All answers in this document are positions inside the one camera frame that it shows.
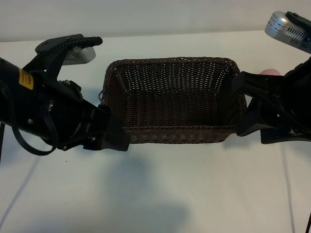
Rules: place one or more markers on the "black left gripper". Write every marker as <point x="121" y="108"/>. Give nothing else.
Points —
<point x="70" y="114"/>

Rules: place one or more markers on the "pink peach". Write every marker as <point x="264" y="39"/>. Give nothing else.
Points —
<point x="268" y="72"/>

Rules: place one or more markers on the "black camera bracket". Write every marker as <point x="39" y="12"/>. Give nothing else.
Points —
<point x="300" y="20"/>
<point x="56" y="43"/>

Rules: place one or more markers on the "black left camera bracket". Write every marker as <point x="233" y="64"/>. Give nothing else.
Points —
<point x="56" y="43"/>

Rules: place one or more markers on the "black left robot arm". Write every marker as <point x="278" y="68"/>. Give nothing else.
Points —
<point x="14" y="97"/>

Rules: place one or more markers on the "black right camera bracket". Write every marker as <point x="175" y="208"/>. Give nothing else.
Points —
<point x="300" y="20"/>

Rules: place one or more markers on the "dark brown wicker basket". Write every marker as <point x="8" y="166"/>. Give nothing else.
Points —
<point x="170" y="109"/>

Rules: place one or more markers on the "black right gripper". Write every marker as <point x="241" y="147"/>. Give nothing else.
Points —
<point x="298" y="97"/>

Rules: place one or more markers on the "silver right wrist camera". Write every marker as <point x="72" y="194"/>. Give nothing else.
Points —
<point x="279" y="26"/>

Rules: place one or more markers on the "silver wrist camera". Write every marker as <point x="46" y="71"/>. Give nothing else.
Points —
<point x="82" y="57"/>
<point x="279" y="26"/>

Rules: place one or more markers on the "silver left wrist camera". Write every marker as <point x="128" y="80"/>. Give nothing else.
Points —
<point x="82" y="57"/>

